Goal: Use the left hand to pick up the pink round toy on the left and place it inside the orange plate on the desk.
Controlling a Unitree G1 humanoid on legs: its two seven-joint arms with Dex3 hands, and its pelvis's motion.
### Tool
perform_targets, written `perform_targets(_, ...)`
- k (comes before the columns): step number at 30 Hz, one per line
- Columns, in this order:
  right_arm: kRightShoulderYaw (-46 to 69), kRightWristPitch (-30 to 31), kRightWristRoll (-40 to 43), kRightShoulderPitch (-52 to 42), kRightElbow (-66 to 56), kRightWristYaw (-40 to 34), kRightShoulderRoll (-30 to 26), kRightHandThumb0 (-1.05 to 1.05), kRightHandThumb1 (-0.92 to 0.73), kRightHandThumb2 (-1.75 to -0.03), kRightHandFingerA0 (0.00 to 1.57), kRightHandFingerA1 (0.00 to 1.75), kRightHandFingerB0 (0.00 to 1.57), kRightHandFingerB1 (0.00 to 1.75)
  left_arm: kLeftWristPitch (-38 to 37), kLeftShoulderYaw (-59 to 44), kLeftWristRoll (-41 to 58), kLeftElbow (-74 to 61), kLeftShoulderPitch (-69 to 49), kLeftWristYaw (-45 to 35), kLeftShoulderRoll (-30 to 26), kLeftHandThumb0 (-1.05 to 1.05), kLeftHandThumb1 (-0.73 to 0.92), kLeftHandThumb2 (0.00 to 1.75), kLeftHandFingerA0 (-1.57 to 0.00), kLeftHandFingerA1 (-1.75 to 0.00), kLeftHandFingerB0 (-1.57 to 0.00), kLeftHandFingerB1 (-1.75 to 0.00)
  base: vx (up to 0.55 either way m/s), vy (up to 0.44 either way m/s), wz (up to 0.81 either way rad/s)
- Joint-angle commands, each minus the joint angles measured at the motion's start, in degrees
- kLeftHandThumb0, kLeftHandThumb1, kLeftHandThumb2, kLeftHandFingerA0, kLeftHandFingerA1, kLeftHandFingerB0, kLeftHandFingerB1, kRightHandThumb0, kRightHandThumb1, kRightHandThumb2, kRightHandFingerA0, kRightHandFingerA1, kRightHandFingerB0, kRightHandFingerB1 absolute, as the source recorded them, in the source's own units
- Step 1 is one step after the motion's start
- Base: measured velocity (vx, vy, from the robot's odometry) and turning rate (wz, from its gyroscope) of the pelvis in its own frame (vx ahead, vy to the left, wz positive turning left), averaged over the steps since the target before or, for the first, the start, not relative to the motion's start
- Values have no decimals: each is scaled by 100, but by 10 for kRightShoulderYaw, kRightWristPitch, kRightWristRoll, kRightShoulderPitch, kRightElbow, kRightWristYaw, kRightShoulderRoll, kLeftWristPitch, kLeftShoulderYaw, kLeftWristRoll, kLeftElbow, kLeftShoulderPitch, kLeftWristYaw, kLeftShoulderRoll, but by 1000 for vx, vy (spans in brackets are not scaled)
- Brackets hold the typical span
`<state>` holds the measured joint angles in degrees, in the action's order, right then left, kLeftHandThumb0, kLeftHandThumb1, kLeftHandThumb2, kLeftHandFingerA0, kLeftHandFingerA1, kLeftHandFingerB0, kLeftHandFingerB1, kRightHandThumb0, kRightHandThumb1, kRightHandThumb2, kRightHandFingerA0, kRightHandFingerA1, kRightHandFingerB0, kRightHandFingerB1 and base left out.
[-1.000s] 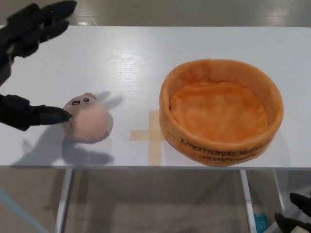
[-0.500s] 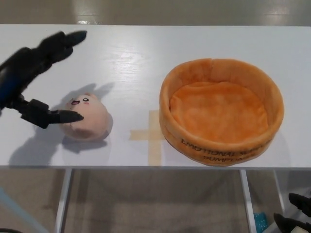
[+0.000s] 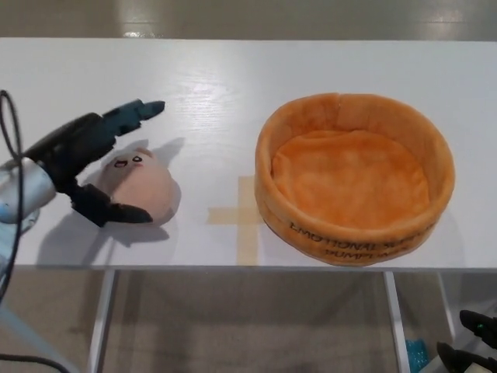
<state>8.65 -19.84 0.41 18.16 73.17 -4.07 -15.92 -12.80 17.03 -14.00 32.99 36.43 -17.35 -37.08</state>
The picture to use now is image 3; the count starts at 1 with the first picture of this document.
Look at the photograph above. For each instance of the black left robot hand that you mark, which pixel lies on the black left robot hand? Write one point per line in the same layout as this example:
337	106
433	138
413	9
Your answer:
77	143

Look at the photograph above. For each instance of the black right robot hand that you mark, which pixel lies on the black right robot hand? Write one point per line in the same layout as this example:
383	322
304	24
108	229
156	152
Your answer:
481	334

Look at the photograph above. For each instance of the pink round plush toy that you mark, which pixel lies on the pink round plush toy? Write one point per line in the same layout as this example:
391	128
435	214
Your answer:
155	186

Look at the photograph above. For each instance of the orange plush round plate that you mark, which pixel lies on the orange plush round plate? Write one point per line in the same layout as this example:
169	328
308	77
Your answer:
349	186

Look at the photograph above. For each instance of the white table leg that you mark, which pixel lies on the white table leg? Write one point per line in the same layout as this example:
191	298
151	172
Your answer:
446	303
103	330
396	330

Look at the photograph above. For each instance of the teal patterned object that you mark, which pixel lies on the teal patterned object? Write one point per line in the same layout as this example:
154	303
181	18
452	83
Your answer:
416	355

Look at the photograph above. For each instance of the beige masking tape strip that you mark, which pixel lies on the beige masking tape strip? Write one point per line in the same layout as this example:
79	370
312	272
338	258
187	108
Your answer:
248	245
229	215

